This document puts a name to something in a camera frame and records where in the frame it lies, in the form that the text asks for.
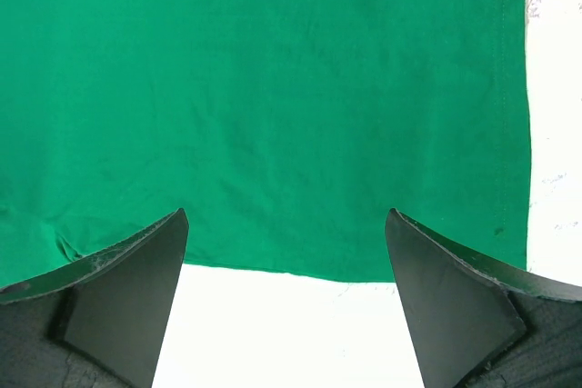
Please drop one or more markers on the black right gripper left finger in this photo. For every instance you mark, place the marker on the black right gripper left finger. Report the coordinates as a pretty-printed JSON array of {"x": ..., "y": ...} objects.
[{"x": 99, "y": 321}]

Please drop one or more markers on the green t-shirt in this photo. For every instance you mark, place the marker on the green t-shirt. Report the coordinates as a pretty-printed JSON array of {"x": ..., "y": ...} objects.
[{"x": 285, "y": 129}]

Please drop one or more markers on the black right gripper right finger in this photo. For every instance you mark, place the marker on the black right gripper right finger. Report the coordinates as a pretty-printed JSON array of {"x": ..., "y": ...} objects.
[{"x": 475, "y": 321}]

